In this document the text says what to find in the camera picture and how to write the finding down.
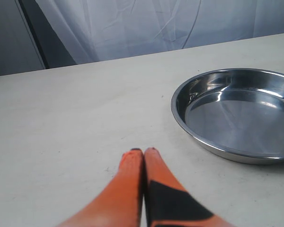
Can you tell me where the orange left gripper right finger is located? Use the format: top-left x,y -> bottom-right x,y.
144,148 -> 233,227

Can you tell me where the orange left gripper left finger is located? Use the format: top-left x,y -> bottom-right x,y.
58,148 -> 144,227

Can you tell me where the round steel pan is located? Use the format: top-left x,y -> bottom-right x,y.
171,68 -> 284,165

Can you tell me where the white curtain backdrop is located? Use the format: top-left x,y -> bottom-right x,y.
37,0 -> 284,64

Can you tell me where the dark door frame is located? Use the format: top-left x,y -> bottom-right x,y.
0,0 -> 76,76

